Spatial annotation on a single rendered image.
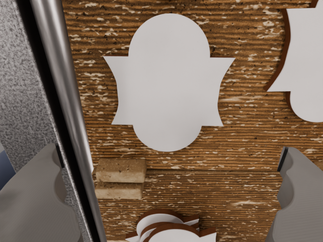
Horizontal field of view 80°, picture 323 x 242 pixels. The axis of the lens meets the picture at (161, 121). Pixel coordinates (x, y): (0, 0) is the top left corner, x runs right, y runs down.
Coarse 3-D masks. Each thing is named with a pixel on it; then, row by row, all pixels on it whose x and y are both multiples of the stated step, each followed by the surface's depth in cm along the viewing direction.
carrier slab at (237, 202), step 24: (96, 168) 27; (144, 192) 27; (168, 192) 27; (192, 192) 27; (216, 192) 27; (240, 192) 27; (264, 192) 27; (120, 216) 30; (216, 216) 29; (240, 216) 29; (264, 216) 29; (120, 240) 32; (216, 240) 32; (240, 240) 32; (264, 240) 32
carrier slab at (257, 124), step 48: (96, 0) 17; (144, 0) 17; (192, 0) 17; (240, 0) 17; (288, 0) 17; (96, 48) 19; (240, 48) 19; (96, 96) 21; (240, 96) 21; (96, 144) 24; (144, 144) 24; (192, 144) 24; (240, 144) 23; (288, 144) 23
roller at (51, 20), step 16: (32, 0) 19; (48, 0) 18; (48, 16) 19; (64, 16) 19; (48, 32) 20; (64, 32) 20; (48, 48) 20; (64, 48) 20; (64, 64) 21; (64, 80) 22; (64, 96) 23; (64, 112) 24; (80, 112) 24; (80, 128) 25; (80, 144) 26; (80, 160) 27; (96, 208) 31; (96, 224) 34
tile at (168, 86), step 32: (160, 32) 17; (192, 32) 17; (128, 64) 18; (160, 64) 18; (192, 64) 18; (224, 64) 18; (128, 96) 20; (160, 96) 20; (192, 96) 20; (160, 128) 22; (192, 128) 21
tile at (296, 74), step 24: (312, 0) 17; (288, 24) 17; (312, 24) 17; (288, 48) 18; (312, 48) 18; (288, 72) 19; (312, 72) 18; (288, 96) 20; (312, 96) 20; (312, 120) 21
